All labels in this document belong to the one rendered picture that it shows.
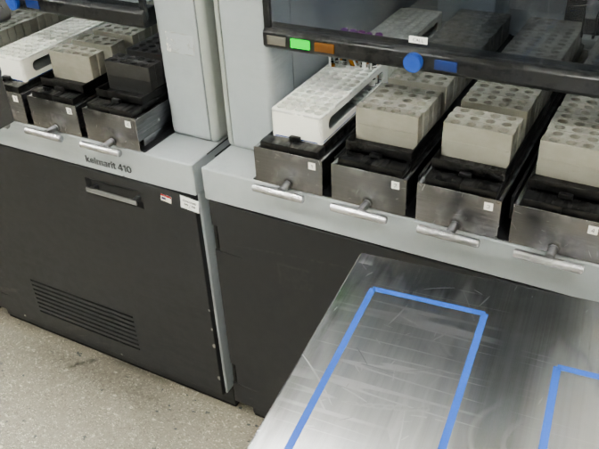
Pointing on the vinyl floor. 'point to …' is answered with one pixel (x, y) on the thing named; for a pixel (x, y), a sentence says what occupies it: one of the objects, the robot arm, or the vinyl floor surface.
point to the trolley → (441, 367)
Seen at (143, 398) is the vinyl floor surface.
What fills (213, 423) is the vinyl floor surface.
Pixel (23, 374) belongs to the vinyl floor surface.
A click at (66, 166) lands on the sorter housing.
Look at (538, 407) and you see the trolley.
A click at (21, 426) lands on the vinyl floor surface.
